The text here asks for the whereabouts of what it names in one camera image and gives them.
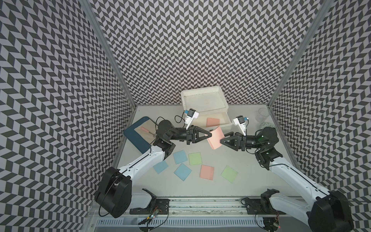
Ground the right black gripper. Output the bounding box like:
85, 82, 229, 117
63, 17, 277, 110
218, 131, 264, 151

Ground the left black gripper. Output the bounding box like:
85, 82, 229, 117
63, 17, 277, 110
168, 124, 211, 145

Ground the pink sticky note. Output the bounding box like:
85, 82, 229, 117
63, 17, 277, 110
206, 118, 220, 127
207, 127, 225, 150
200, 165, 214, 180

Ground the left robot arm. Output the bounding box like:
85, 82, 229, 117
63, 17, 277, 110
94, 120, 212, 218

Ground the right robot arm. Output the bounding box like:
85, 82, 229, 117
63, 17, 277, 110
220, 127, 354, 232

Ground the green sticky note centre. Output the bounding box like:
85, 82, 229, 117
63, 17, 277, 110
189, 152, 203, 166

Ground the green sticky note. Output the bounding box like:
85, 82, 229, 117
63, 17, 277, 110
189, 152, 203, 166
221, 165, 238, 184

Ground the blue sticky note upper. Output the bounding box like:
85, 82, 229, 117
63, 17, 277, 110
174, 150, 188, 164

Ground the blue sticky note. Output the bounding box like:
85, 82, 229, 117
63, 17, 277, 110
174, 163, 192, 181
153, 160, 169, 174
174, 150, 188, 164

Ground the white three-drawer plastic cabinet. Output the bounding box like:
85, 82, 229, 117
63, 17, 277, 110
181, 86, 229, 116

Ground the green sticky note lower right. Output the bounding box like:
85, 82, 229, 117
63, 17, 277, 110
221, 165, 238, 184

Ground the blue sticky note lower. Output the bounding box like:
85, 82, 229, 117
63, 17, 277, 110
174, 163, 192, 181

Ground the blue sticky note far left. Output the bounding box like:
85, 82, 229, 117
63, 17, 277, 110
153, 160, 169, 174

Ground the clear drinking glass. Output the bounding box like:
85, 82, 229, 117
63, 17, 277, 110
256, 108, 270, 123

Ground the dark blue tray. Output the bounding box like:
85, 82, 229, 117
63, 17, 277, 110
124, 117, 154, 154

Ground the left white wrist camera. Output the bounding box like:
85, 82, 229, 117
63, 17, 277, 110
184, 108, 199, 130

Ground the pink-handled spoon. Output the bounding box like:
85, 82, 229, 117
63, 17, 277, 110
140, 127, 156, 137

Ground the aluminium front rail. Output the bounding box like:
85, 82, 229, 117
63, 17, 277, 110
86, 196, 331, 218

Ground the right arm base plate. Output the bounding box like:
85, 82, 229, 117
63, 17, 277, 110
240, 198, 285, 215

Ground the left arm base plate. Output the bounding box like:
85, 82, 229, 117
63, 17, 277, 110
129, 199, 170, 215

